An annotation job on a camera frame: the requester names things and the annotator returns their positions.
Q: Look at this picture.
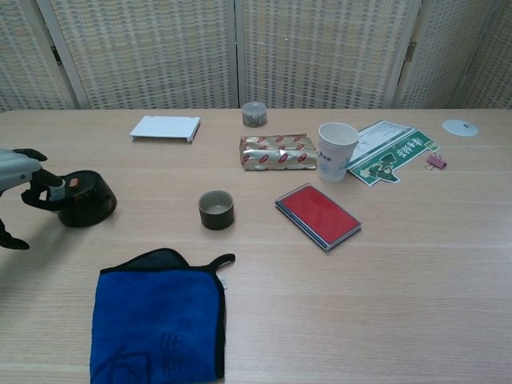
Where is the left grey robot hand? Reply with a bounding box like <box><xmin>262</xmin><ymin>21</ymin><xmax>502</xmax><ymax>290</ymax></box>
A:
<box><xmin>0</xmin><ymin>147</ymin><xmax>67</xmax><ymax>251</ymax></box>

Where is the black cast iron teapot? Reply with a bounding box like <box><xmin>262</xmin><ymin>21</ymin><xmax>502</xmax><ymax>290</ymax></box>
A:
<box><xmin>55</xmin><ymin>170</ymin><xmax>118</xmax><ymax>228</ymax></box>

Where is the small dark ceramic teacup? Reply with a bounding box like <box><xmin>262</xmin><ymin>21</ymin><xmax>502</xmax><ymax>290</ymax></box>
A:
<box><xmin>198</xmin><ymin>190</ymin><xmax>235</xmax><ymax>231</ymax></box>

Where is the white paper cup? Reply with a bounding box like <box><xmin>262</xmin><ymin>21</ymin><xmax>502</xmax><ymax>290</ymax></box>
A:
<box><xmin>318</xmin><ymin>122</ymin><xmax>360</xmax><ymax>183</ymax></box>

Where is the white plastic tray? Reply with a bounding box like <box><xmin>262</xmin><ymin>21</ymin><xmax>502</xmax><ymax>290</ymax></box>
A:
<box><xmin>128</xmin><ymin>115</ymin><xmax>202</xmax><ymax>144</ymax></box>

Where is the woven folding screen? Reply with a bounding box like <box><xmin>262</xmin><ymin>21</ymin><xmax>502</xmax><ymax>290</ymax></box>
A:
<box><xmin>0</xmin><ymin>0</ymin><xmax>512</xmax><ymax>113</ymax></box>

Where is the blue microfiber towel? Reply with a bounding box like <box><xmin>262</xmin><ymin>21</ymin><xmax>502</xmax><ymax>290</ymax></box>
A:
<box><xmin>89</xmin><ymin>247</ymin><xmax>236</xmax><ymax>384</ymax></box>

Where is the small round patterned tin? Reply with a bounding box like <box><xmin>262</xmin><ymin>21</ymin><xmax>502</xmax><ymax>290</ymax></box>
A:
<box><xmin>242</xmin><ymin>102</ymin><xmax>269</xmax><ymax>128</ymax></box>

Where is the gold foil tea package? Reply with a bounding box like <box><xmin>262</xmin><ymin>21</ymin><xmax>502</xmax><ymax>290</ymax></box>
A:
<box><xmin>239</xmin><ymin>134</ymin><xmax>319</xmax><ymax>172</ymax></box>

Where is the red ink pad case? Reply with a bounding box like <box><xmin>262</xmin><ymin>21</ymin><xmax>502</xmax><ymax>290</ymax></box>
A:
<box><xmin>274</xmin><ymin>182</ymin><xmax>363</xmax><ymax>254</ymax></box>

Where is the green white flattened carton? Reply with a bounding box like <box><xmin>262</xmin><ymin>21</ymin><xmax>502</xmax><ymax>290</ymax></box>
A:
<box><xmin>346</xmin><ymin>118</ymin><xmax>442</xmax><ymax>187</ymax></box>

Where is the pink binder clip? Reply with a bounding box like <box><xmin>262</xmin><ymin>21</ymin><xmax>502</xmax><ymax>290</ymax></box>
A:
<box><xmin>426</xmin><ymin>152</ymin><xmax>448</xmax><ymax>171</ymax></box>

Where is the white round grommet cover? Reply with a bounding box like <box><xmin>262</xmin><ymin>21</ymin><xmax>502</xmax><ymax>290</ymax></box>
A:
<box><xmin>442</xmin><ymin>118</ymin><xmax>480</xmax><ymax>138</ymax></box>

